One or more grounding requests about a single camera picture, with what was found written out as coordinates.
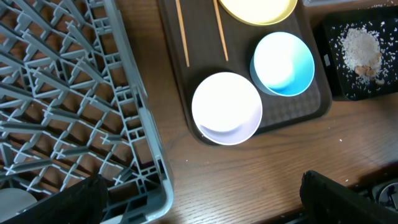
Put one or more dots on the white cup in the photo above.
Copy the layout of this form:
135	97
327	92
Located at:
14	200

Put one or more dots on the dark brown serving tray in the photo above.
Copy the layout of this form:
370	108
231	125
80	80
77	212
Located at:
206	58

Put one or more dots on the wooden chopstick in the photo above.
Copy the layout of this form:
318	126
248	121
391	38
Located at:
182	32
220	28

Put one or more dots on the clear plastic bin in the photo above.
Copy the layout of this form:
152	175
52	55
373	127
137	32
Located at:
348	3

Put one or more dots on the white pink bowl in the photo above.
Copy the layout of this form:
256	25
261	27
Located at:
227	108

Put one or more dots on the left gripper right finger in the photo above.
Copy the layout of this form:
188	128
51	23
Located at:
326	201

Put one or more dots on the light blue bowl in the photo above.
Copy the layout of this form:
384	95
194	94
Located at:
282	65

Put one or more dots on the yellow plate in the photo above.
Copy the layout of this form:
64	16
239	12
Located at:
259	12

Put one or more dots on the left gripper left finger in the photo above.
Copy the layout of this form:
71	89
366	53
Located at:
83	202

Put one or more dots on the food scraps pile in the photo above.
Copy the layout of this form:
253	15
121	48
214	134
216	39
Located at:
366	59

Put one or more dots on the grey dishwasher rack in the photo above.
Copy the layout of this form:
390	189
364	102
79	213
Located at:
73	105

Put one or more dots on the black waste tray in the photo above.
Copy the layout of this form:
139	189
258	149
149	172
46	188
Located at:
322	33

